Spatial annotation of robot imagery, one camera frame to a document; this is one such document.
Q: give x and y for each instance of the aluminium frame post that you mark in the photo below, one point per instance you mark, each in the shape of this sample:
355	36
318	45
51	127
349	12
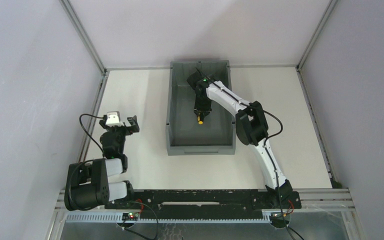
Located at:
317	32
83	35

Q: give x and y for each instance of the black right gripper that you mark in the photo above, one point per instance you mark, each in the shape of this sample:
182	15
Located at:
201	111

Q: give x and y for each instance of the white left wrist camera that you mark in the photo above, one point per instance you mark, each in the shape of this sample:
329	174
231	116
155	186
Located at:
113	119

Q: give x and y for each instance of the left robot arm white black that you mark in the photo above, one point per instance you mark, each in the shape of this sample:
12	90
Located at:
87	184

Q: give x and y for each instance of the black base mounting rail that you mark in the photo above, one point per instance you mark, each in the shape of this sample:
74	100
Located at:
204	204

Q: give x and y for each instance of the left aluminium frame post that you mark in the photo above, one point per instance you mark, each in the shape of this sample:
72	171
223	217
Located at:
83	35

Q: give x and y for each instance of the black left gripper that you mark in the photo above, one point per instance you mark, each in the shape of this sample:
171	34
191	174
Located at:
134	127

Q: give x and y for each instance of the grey plastic storage bin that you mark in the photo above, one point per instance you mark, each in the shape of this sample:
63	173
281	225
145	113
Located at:
196	126

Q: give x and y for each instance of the black yellow handled screwdriver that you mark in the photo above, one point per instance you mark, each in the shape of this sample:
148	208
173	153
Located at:
200	119

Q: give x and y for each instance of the right controller board with wires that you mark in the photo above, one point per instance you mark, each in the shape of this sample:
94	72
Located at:
279	220

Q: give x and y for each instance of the right aluminium frame post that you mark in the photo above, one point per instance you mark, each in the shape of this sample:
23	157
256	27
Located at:
317	32

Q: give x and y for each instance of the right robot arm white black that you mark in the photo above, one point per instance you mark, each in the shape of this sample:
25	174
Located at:
251	129

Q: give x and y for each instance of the left controller board with leds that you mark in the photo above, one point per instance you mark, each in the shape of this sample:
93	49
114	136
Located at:
130	216

